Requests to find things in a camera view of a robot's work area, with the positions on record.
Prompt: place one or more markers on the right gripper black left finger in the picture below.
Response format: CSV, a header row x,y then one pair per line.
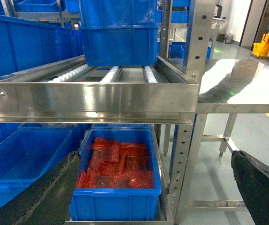
x,y
46,201

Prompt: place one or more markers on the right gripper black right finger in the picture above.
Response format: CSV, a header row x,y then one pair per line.
x,y
258,192

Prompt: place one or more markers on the empty blue plastic bin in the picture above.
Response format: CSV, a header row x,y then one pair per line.
x,y
29,153

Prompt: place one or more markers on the blue bin with red bags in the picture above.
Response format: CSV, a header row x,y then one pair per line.
x,y
109,204

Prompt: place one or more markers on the stainless steel shelf rack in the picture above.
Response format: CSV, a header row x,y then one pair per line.
x,y
37,90

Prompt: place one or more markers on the stacked blue bin upper shelf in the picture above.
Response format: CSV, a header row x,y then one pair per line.
x,y
119,32

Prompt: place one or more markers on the red bubble wrap bags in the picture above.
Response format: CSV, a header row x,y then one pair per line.
x,y
115,164

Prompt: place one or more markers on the stainless steel side table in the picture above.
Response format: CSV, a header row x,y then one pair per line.
x,y
228,88

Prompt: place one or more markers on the yellow mop bucket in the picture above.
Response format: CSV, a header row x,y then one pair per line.
x,y
261,49

